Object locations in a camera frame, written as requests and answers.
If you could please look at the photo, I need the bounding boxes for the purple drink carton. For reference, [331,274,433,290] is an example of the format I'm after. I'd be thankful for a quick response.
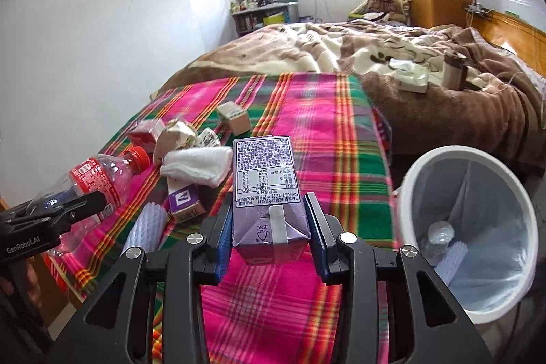
[231,136,311,266]

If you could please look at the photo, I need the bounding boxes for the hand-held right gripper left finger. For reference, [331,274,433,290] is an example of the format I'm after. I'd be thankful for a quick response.
[47,193,240,364]

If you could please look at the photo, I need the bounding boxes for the white trash bin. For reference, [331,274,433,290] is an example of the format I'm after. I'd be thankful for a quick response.
[392,146,539,325]

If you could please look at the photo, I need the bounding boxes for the white tissue pack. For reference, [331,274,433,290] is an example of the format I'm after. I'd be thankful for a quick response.
[390,59,429,94]

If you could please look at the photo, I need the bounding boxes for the small purple carton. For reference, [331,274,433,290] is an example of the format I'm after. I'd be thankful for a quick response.
[168,181,207,225]

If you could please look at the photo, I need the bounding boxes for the pink green plaid blanket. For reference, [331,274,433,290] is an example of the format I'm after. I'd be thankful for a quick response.
[55,73,393,364]

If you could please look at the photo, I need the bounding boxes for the brown cream fleece blanket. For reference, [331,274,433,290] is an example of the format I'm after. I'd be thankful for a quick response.
[149,22,546,173]

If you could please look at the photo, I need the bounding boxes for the white folded towel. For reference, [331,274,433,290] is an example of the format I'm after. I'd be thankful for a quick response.
[161,146,233,189]

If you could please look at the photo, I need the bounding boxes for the white brown travel mug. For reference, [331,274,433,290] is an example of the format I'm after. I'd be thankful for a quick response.
[441,52,468,92]

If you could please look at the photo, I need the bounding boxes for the clear red label plastic bottle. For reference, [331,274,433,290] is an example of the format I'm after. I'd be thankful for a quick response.
[43,146,151,258]

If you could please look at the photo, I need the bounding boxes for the red drink carton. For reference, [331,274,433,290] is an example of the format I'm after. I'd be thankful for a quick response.
[126,120,165,151]

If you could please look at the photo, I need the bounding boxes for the patterned paper cup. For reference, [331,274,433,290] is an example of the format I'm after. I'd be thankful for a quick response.
[194,128,222,149]

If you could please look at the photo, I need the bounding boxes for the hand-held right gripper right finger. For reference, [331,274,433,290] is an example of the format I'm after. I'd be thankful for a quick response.
[305,193,500,364]

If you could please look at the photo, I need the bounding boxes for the brown teddy bear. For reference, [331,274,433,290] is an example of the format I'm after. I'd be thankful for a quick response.
[368,0,408,24]

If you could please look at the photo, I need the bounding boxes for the tangled charger cables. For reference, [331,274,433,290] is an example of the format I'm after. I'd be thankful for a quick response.
[466,0,495,16]

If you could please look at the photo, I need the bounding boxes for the cluttered shelf desk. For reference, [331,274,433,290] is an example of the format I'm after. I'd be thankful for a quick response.
[231,0,299,37]

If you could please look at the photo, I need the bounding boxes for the person's left hand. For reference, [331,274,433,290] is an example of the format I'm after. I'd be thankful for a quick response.
[0,259,40,297]

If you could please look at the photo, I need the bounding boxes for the clear crushed plastic bottle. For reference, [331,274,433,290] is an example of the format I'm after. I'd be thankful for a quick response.
[420,221,455,262]

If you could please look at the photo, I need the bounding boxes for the crumpled white paper cup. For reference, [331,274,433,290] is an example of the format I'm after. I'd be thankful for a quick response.
[153,119,199,166]

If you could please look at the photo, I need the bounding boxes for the wooden headboard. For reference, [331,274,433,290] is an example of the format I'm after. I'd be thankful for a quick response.
[478,9,546,66]

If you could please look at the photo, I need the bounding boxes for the translucent bin liner bag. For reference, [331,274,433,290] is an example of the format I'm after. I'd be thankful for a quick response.
[412,159,530,311]

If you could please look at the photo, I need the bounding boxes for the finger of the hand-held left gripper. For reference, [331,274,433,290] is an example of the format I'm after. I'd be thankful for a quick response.
[6,191,108,225]

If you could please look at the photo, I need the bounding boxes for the beige cardboard box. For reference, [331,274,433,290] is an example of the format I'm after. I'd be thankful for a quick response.
[217,102,252,134]

